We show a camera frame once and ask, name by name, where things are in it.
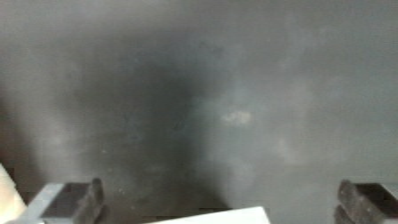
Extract white drawer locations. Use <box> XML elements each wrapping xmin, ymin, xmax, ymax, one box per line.
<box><xmin>150</xmin><ymin>207</ymin><xmax>272</xmax><ymax>224</ymax></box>

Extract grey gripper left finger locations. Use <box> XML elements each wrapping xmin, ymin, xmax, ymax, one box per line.
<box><xmin>16</xmin><ymin>178</ymin><xmax>105</xmax><ymax>224</ymax></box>

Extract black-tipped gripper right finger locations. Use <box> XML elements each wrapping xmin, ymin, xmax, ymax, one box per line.
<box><xmin>334</xmin><ymin>180</ymin><xmax>398</xmax><ymax>224</ymax></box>

